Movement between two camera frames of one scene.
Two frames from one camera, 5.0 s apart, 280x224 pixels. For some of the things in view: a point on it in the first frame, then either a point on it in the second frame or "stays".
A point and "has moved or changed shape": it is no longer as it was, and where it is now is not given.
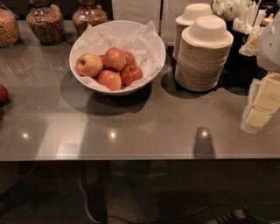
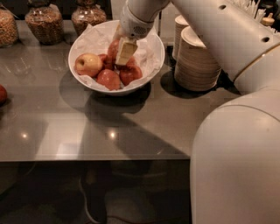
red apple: (110, 80) stays
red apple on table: (3, 94) stays
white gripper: (269, 48) -> (131, 24)
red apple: (114, 59) has moved or changed shape
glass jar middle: (47, 21) stays
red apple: (130, 73) stays
